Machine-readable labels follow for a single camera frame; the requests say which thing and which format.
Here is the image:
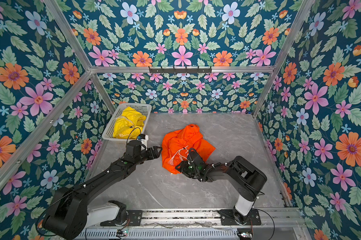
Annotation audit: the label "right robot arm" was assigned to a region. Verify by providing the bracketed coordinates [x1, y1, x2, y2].
[175, 148, 267, 225]

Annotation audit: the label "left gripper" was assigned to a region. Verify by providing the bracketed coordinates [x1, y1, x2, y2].
[133, 145, 163, 167]

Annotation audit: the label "aluminium frame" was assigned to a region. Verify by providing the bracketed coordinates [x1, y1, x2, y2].
[0, 1, 315, 192]

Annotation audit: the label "black hook rail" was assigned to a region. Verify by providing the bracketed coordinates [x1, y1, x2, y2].
[148, 67, 212, 74]

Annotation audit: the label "white vented cable duct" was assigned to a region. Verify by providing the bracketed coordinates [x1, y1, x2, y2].
[76, 229, 239, 240]

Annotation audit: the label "aluminium mounting rail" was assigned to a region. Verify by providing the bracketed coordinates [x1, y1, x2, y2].
[60, 208, 307, 229]

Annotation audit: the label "orange shorts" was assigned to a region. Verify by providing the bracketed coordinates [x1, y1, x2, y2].
[161, 124, 215, 174]

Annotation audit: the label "yellow shorts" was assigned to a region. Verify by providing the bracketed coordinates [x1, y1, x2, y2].
[112, 107, 146, 140]

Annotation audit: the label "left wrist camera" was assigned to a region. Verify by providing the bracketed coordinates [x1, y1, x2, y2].
[137, 134, 149, 151]

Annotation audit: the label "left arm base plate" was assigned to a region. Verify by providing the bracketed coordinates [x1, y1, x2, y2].
[100, 210, 143, 227]

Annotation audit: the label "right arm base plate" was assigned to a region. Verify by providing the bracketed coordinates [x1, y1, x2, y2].
[218, 209, 261, 226]

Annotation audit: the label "white plastic basket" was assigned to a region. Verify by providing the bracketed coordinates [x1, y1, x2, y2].
[102, 103, 152, 143]

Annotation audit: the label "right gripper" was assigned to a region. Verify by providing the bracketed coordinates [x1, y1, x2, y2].
[174, 160, 200, 178]

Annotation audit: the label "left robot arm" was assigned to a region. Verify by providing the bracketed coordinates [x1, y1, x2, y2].
[42, 140, 162, 240]

